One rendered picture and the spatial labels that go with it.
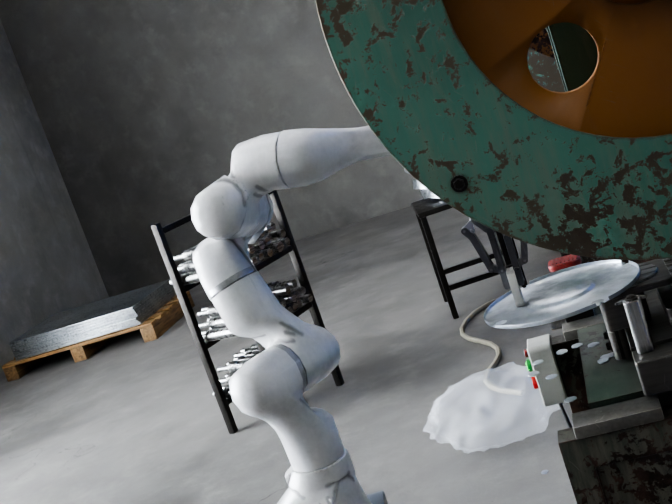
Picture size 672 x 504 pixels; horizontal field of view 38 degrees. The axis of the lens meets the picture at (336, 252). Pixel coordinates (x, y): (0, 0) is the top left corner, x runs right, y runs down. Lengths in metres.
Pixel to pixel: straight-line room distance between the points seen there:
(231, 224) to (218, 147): 7.05
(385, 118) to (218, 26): 7.48
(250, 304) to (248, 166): 0.26
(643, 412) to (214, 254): 0.83
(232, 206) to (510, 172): 0.67
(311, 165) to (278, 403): 0.45
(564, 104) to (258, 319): 0.78
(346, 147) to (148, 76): 7.18
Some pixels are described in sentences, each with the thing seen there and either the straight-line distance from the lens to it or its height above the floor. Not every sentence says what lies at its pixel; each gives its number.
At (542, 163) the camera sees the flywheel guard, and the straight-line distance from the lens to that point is 1.30.
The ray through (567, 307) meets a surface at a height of 0.78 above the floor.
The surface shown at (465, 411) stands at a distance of 3.19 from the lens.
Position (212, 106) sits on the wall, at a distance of 8.83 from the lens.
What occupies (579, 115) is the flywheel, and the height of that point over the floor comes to 1.13.
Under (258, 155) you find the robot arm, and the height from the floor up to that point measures 1.19.
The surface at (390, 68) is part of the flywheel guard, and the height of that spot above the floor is 1.27.
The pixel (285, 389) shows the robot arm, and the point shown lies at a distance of 1.85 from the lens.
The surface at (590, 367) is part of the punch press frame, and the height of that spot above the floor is 0.65.
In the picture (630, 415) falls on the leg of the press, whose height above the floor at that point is 0.64.
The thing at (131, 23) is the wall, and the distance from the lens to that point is 9.03.
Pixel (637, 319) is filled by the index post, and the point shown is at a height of 0.76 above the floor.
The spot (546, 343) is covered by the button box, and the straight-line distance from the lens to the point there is 2.09.
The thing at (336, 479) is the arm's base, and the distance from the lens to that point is 1.94.
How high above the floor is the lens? 1.29
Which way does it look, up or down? 10 degrees down
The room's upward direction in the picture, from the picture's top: 19 degrees counter-clockwise
